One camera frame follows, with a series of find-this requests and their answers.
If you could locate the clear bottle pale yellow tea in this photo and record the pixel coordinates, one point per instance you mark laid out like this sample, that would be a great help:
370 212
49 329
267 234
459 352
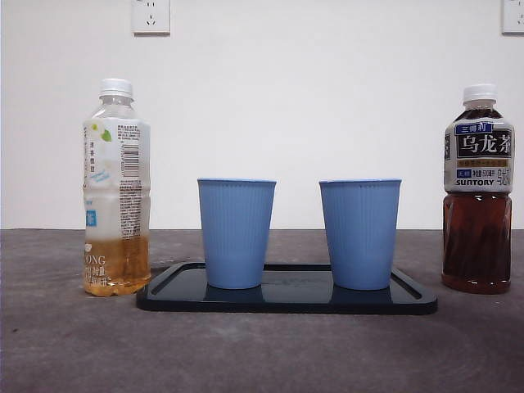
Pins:
116 184

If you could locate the dark oolong tea bottle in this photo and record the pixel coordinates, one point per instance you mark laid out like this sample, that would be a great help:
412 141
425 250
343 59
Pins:
477 241

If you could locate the ribbed light blue cup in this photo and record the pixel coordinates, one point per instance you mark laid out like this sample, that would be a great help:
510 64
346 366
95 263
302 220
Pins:
235 233
360 233

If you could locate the dark rectangular tray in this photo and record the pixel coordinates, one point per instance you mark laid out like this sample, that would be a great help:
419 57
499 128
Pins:
294 301

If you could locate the white wall socket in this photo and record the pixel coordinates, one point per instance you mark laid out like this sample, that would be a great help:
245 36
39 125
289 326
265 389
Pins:
150 16
513 16

